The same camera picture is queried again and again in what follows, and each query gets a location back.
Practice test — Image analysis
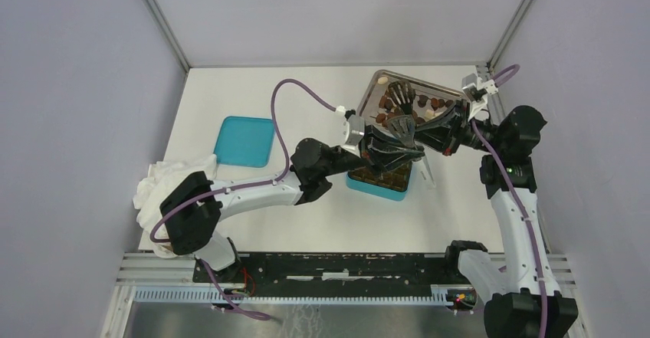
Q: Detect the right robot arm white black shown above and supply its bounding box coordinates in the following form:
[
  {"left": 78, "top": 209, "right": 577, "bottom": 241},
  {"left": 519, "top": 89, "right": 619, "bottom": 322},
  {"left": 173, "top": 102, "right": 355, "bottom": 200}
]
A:
[{"left": 415, "top": 103, "right": 579, "bottom": 337}]

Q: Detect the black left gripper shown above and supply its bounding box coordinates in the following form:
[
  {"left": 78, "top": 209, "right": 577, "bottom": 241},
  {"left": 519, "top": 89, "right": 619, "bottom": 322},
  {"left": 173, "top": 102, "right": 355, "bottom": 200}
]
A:
[{"left": 320, "top": 123, "right": 425, "bottom": 182}]

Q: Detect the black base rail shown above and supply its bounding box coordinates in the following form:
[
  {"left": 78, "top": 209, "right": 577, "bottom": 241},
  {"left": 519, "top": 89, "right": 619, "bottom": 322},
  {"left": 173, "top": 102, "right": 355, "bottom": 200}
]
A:
[{"left": 192, "top": 251, "right": 488, "bottom": 299}]

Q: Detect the white cloth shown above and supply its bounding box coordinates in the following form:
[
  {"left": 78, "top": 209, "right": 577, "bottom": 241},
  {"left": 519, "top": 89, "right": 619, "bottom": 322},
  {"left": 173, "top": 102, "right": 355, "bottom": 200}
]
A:
[{"left": 133, "top": 154, "right": 218, "bottom": 259}]

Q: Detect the teal box lid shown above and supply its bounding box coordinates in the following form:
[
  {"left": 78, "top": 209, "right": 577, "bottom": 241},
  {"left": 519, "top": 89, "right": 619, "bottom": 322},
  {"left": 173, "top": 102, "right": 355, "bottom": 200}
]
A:
[{"left": 213, "top": 116, "right": 275, "bottom": 168}]

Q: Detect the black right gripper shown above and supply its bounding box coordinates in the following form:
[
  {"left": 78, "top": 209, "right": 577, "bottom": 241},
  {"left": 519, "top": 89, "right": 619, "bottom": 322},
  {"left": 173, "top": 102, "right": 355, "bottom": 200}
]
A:
[{"left": 408, "top": 98, "right": 505, "bottom": 155}]

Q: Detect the steel tray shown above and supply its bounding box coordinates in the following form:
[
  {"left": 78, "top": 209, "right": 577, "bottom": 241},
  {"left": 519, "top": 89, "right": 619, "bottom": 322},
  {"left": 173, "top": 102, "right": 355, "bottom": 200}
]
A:
[{"left": 356, "top": 70, "right": 466, "bottom": 131}]

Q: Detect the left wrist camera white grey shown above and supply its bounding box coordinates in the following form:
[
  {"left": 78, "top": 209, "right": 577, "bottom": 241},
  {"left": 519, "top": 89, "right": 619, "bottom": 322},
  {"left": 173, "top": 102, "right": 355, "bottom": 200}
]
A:
[{"left": 334, "top": 106, "right": 366, "bottom": 157}]

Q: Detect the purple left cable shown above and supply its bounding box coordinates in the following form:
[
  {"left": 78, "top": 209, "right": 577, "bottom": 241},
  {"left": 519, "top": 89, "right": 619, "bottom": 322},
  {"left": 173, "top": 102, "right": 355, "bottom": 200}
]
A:
[{"left": 149, "top": 78, "right": 339, "bottom": 321}]

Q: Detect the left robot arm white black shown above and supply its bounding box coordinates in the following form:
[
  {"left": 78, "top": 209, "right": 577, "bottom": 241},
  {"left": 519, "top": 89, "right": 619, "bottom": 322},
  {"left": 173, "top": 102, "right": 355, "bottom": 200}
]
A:
[{"left": 150, "top": 126, "right": 425, "bottom": 283}]

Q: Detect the wrist camera white grey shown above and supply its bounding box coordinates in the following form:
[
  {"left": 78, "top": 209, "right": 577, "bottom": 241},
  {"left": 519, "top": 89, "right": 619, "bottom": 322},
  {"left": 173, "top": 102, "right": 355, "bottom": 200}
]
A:
[
  {"left": 461, "top": 74, "right": 498, "bottom": 121},
  {"left": 334, "top": 106, "right": 366, "bottom": 157}
]

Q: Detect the teal chocolate box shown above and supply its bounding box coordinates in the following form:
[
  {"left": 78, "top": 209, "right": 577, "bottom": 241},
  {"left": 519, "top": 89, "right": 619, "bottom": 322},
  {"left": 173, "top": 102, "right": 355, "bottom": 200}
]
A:
[{"left": 346, "top": 163, "right": 412, "bottom": 202}]

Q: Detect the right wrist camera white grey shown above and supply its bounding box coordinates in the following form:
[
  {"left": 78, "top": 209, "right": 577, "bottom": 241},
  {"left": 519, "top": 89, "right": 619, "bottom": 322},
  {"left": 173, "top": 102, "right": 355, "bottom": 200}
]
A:
[{"left": 461, "top": 74, "right": 498, "bottom": 121}]

